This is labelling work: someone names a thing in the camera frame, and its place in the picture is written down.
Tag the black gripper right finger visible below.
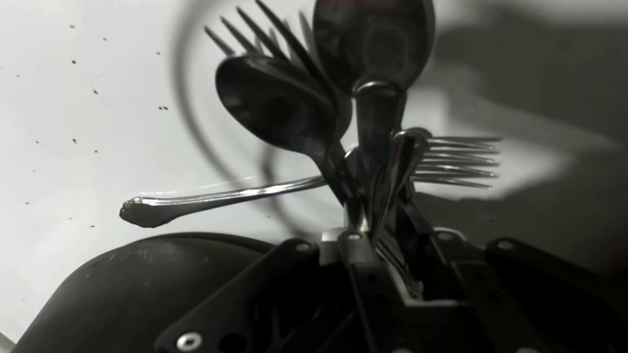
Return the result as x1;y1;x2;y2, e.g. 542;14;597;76
450;237;628;353

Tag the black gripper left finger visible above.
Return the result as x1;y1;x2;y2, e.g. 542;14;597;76
156;239;321;353

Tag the silver spoon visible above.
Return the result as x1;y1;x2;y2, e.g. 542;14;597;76
217;55;366;218
315;0;436;220

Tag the black frying pan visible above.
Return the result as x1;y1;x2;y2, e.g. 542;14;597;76
11;231;278;353

